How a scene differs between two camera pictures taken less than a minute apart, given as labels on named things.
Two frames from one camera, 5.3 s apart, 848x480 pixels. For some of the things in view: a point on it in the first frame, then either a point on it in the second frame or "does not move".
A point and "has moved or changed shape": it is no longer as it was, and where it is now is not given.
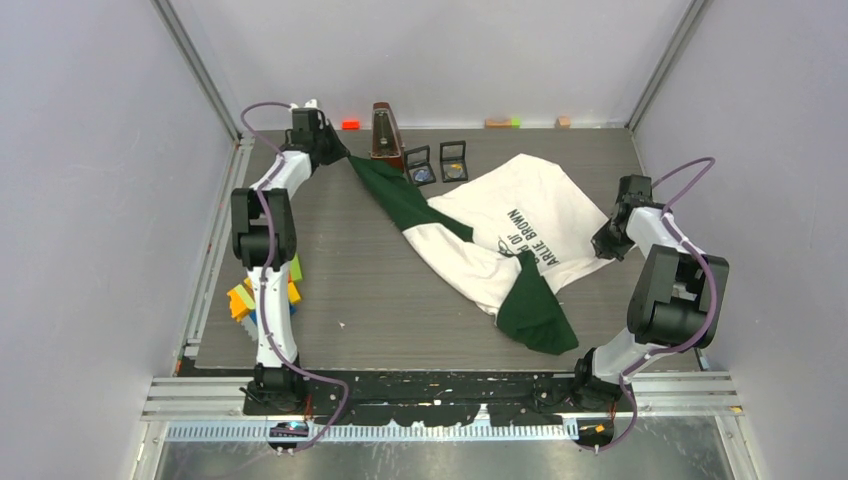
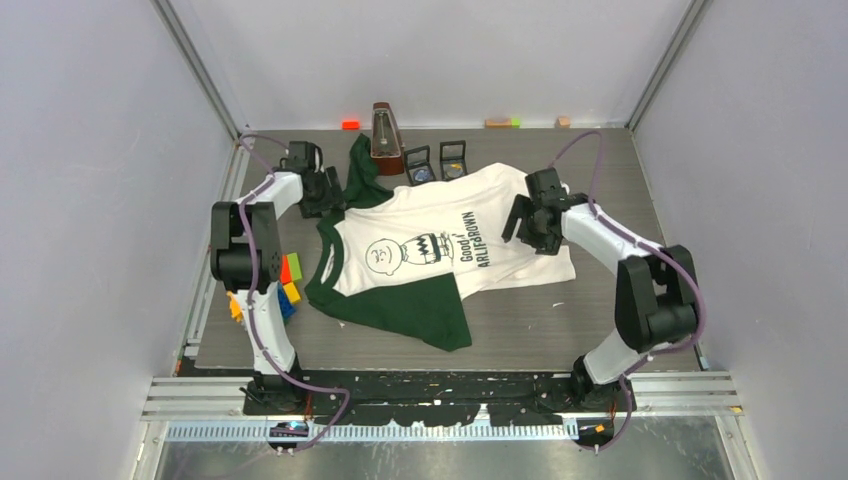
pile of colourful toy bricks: x=243 y=301 does not move
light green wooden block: x=295 y=268 does not move
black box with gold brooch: x=453 y=161 does not move
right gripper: x=605 y=240 → x=530 y=221
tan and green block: x=495 y=123 does not move
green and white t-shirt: x=501 y=241 has moved or changed shape
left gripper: x=332 y=148 → x=323 y=196
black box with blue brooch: x=419 y=168 does not move
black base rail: x=448 y=398 does not move
